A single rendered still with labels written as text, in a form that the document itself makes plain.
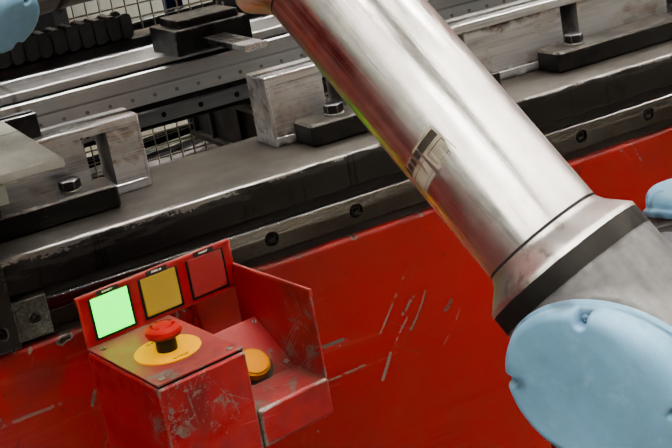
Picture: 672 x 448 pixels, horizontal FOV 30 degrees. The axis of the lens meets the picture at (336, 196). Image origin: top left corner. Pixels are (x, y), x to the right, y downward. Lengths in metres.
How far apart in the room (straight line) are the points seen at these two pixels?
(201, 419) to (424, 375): 0.50
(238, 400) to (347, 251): 0.36
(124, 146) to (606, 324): 0.96
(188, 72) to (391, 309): 0.49
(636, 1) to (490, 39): 0.27
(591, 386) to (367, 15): 0.27
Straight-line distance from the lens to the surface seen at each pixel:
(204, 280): 1.45
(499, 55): 1.83
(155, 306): 1.42
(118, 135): 1.59
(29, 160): 1.33
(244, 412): 1.33
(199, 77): 1.90
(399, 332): 1.68
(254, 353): 1.41
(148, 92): 1.87
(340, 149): 1.60
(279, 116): 1.66
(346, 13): 0.82
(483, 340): 1.76
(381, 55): 0.81
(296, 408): 1.37
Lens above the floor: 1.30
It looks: 17 degrees down
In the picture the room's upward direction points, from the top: 10 degrees counter-clockwise
